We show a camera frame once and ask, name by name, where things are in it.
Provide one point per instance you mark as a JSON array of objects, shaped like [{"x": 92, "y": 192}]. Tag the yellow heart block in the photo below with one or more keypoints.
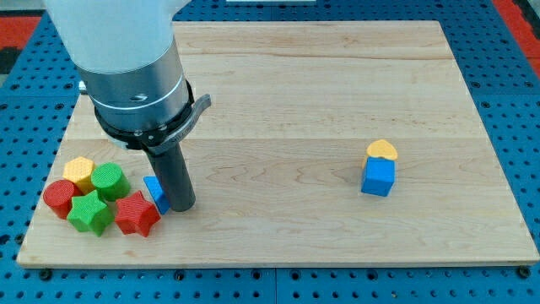
[{"x": 380, "y": 148}]

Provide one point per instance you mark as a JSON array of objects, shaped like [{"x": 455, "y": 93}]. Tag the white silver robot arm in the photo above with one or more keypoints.
[{"x": 126, "y": 54}]

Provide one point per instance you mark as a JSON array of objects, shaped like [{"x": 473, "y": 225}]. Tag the red star block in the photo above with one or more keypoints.
[{"x": 136, "y": 215}]

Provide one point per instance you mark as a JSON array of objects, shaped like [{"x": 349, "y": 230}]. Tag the green cylinder block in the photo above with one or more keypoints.
[{"x": 110, "y": 181}]

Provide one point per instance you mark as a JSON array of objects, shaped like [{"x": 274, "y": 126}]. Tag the blue cube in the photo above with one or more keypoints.
[{"x": 378, "y": 176}]

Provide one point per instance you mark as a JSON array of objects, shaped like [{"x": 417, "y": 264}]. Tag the blue triangle block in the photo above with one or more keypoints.
[{"x": 157, "y": 194}]

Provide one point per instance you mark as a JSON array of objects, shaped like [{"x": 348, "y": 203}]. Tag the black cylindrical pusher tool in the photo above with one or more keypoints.
[{"x": 172, "y": 174}]

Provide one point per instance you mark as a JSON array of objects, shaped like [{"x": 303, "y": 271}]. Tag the red cylinder block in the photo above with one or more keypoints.
[{"x": 58, "y": 197}]

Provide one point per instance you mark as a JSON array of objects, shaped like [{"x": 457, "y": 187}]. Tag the green star block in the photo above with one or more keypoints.
[{"x": 90, "y": 213}]

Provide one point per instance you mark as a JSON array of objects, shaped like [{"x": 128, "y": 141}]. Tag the yellow hexagon block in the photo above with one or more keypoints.
[{"x": 79, "y": 172}]

